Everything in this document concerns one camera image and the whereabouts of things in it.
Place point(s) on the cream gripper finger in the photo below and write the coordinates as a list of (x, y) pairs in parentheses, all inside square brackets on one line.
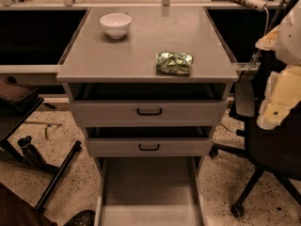
[(282, 94), (269, 41)]

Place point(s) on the crushed green can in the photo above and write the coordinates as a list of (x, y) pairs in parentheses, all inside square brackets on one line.
[(174, 62)]

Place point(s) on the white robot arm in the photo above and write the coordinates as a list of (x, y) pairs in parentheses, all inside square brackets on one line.
[(289, 38)]

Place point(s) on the grey drawer cabinet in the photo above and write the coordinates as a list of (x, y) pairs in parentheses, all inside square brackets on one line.
[(98, 68)]

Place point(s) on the bottom grey open drawer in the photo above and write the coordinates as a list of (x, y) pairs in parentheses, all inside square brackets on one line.
[(149, 191)]

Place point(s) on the middle grey drawer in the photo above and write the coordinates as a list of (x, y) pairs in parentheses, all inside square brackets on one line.
[(148, 147)]

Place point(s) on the top grey drawer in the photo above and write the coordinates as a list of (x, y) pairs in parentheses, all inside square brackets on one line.
[(147, 113)]

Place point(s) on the black office chair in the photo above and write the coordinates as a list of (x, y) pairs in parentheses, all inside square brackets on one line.
[(277, 151)]

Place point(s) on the white ceramic bowl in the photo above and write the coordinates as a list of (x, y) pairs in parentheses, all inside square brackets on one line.
[(116, 25)]

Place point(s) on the brown box on stand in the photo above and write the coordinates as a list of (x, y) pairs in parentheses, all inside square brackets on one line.
[(19, 96)]

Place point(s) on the black metal stand frame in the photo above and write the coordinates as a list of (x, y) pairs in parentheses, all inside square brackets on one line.
[(11, 120)]

